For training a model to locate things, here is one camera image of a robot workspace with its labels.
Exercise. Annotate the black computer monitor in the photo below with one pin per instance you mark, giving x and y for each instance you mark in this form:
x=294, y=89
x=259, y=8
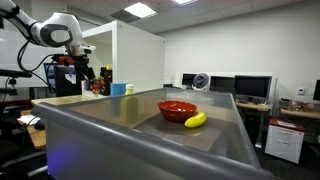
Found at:
x=252, y=86
x=65, y=81
x=316, y=90
x=221, y=84
x=188, y=79

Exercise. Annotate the ceiling light panel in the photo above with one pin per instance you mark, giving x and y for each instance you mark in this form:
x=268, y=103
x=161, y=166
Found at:
x=183, y=1
x=140, y=10

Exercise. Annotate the white round desk fan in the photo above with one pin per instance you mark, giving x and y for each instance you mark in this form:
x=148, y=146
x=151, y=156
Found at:
x=201, y=81

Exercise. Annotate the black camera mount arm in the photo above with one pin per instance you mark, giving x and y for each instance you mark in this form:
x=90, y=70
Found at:
x=15, y=73

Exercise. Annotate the black computer mouse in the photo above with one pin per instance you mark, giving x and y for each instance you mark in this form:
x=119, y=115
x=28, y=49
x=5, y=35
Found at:
x=39, y=125

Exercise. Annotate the wooden office desk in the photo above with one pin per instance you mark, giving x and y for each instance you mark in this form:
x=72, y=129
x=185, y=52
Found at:
x=253, y=107
x=300, y=112

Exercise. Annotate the chocolate fudge syrup bottle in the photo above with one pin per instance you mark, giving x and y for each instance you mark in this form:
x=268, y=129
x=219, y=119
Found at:
x=107, y=81

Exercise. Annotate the red bowl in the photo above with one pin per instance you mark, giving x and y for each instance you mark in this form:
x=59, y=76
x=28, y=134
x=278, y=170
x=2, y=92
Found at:
x=176, y=111

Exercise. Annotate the white drawer cabinet red top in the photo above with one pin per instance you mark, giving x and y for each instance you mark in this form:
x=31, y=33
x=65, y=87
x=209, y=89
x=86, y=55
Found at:
x=285, y=140

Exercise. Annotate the white shelf cabinet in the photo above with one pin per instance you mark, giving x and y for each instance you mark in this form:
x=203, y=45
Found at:
x=140, y=56

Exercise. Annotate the red soup can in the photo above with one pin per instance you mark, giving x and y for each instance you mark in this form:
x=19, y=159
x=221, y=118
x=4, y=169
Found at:
x=97, y=86

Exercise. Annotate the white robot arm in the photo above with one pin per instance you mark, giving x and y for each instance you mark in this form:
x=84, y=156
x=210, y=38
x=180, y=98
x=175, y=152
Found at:
x=50, y=31

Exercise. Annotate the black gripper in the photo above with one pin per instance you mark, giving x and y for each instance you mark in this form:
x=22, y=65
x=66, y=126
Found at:
x=82, y=63

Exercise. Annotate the yellow toy banana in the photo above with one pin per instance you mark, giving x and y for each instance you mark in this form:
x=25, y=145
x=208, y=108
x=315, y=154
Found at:
x=196, y=120

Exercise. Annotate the grey translucent plastic bin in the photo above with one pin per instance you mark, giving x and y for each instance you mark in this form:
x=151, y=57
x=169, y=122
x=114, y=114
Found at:
x=100, y=146

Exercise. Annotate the white wall thermostat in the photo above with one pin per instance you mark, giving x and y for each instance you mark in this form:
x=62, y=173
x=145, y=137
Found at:
x=301, y=91

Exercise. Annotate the wooden side desk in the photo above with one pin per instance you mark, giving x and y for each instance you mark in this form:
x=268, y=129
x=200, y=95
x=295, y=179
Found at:
x=36, y=138

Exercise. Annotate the yellow plastic cup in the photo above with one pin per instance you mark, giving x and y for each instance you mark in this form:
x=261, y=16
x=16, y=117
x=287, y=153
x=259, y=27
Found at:
x=129, y=89

